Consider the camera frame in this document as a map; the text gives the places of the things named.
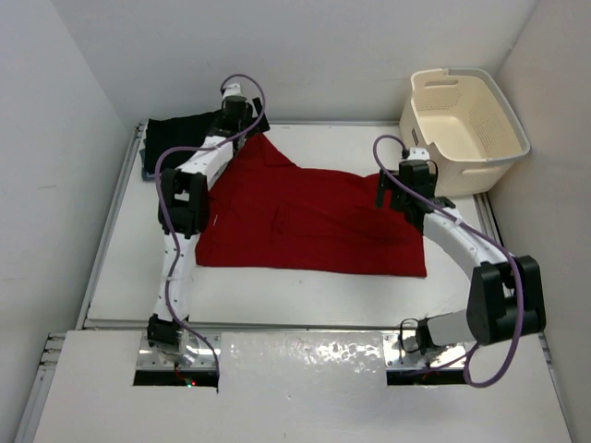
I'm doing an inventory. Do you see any black garment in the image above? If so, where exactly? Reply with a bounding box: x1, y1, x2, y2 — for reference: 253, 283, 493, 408
144, 112, 216, 175

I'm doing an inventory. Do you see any red garment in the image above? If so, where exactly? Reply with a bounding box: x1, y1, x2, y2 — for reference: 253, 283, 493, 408
195, 135, 427, 278

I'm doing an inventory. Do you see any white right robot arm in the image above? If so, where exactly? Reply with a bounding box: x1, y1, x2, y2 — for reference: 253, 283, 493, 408
376, 160, 547, 353

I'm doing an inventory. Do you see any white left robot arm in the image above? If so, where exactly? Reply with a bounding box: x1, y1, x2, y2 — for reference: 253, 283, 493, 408
142, 94, 269, 355

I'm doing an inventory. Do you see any cream perforated laundry basket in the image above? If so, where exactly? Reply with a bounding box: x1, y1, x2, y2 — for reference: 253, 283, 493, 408
399, 68, 531, 198

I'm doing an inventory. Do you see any white front cover panel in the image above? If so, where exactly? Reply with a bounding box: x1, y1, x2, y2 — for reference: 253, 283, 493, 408
35, 330, 570, 442

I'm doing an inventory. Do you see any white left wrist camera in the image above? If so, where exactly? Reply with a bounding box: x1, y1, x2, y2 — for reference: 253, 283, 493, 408
222, 82, 243, 100

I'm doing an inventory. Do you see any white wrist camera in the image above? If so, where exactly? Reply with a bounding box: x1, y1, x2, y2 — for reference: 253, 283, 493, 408
222, 82, 243, 100
405, 148, 430, 162

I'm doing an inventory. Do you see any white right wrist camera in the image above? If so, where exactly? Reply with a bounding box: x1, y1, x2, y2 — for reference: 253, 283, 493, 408
405, 148, 430, 162

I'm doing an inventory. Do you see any aluminium table edge rail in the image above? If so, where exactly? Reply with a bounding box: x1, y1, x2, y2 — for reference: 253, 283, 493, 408
75, 122, 146, 330

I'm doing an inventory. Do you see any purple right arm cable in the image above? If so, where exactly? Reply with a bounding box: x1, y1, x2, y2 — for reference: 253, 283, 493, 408
372, 135, 526, 388

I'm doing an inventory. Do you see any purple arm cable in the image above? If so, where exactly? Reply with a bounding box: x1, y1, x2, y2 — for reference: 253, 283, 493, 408
372, 135, 526, 388
154, 73, 267, 373

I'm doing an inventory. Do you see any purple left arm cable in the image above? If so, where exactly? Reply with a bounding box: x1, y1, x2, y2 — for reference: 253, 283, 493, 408
154, 73, 267, 373

